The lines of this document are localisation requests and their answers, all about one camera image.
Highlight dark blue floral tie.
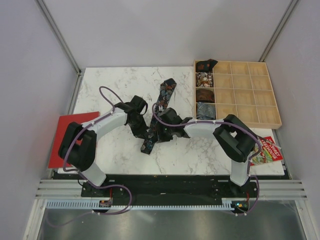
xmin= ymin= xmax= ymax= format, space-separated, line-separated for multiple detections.
xmin=140 ymin=78 xmax=177 ymax=155

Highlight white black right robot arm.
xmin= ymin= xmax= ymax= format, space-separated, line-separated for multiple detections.
xmin=152 ymin=105 xmax=262 ymax=197

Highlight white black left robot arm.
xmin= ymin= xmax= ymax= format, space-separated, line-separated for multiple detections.
xmin=58 ymin=95 xmax=148 ymax=197

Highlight grey blue rolled tie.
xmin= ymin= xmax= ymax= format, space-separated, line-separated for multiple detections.
xmin=196 ymin=102 xmax=216 ymax=120

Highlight dark brown rolled tie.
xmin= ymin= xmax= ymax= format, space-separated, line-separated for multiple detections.
xmin=196 ymin=88 xmax=215 ymax=103

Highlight multicolour patterned rolled tie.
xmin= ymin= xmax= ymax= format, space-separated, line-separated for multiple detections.
xmin=195 ymin=72 xmax=214 ymax=88

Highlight black orange rolled tie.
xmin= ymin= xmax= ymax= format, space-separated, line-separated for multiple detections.
xmin=195 ymin=59 xmax=218 ymax=73

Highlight wooden compartment tray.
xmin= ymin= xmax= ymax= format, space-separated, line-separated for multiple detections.
xmin=193 ymin=59 xmax=283 ymax=130

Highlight red flat box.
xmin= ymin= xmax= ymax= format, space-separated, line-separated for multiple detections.
xmin=48 ymin=111 xmax=100 ymax=169

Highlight red treehouse children's book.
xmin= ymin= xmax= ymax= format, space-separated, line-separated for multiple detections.
xmin=250 ymin=136 xmax=284 ymax=166

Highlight thin pencil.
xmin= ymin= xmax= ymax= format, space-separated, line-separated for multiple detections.
xmin=257 ymin=135 xmax=282 ymax=150

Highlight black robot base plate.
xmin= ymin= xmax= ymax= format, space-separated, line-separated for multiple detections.
xmin=81 ymin=174 xmax=259 ymax=205

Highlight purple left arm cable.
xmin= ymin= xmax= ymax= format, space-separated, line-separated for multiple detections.
xmin=44 ymin=86 xmax=134 ymax=228

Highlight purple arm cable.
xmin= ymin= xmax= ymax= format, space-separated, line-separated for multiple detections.
xmin=151 ymin=103 xmax=262 ymax=217
xmin=44 ymin=86 xmax=134 ymax=228

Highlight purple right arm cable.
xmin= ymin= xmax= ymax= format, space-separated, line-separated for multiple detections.
xmin=151 ymin=103 xmax=262 ymax=217

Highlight white slotted cable duct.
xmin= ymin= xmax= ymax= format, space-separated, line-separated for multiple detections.
xmin=46 ymin=199 xmax=235 ymax=211

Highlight grey aluminium frame post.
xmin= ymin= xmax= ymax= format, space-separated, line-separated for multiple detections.
xmin=35 ymin=0 xmax=82 ymax=76

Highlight grey right frame post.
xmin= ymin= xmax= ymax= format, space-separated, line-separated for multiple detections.
xmin=258 ymin=0 xmax=301 ymax=62

